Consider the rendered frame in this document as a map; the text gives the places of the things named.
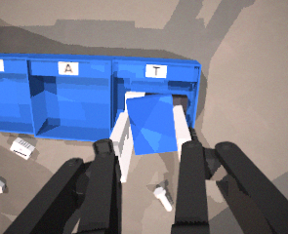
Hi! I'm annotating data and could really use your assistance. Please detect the blue rack of three bins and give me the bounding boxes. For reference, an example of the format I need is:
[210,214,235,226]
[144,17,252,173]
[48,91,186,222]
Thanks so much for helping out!
[0,54,201,141]

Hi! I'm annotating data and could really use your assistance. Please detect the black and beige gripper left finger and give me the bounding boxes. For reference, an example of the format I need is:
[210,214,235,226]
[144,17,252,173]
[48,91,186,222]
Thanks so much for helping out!
[3,112,134,234]

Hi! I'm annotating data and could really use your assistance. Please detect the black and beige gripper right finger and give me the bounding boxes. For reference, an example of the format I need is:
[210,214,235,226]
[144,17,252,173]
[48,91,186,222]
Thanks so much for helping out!
[171,105,288,234]

